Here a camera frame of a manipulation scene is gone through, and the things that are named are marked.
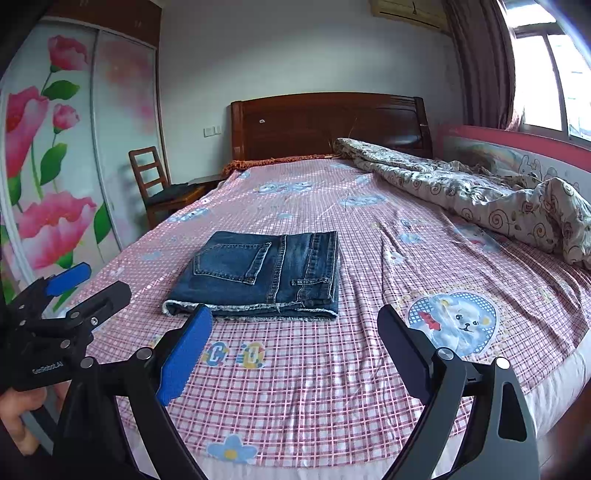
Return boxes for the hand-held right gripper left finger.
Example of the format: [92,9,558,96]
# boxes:
[53,304,214,480]

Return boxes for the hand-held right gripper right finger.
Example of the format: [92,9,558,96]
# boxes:
[377,304,541,480]

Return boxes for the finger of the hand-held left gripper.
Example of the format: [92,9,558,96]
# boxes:
[64,281,133,329]
[8,261,92,320]

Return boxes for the blue denim pants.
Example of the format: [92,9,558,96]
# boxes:
[161,230,341,324]

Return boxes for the person's left hand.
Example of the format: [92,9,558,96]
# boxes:
[0,382,68,456]

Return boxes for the pink checked printed bed sheet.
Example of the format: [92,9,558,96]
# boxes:
[60,157,591,467]

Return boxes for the dark cloth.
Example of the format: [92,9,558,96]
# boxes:
[144,184,204,205]

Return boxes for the wooden chair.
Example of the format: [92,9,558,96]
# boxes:
[128,146,207,230]

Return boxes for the flower-print wardrobe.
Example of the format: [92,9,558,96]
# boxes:
[0,0,172,305]

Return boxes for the wooden nightstand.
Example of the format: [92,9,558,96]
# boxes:
[187,174,230,191]

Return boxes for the beige swirl-print quilt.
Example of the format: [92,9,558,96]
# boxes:
[333,137,591,271]

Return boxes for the orange fringed cloth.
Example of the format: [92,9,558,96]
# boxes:
[221,155,338,179]

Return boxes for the pink cartoon-print bed board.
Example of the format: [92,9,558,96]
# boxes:
[436,124,591,186]

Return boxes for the wooden bed headboard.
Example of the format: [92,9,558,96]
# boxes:
[229,92,435,163]

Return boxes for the dark red curtain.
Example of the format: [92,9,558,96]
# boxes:
[443,0,525,133]

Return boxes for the window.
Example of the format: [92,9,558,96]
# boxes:
[501,0,591,142]

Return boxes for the wall air conditioner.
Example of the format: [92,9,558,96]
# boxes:
[367,0,451,33]

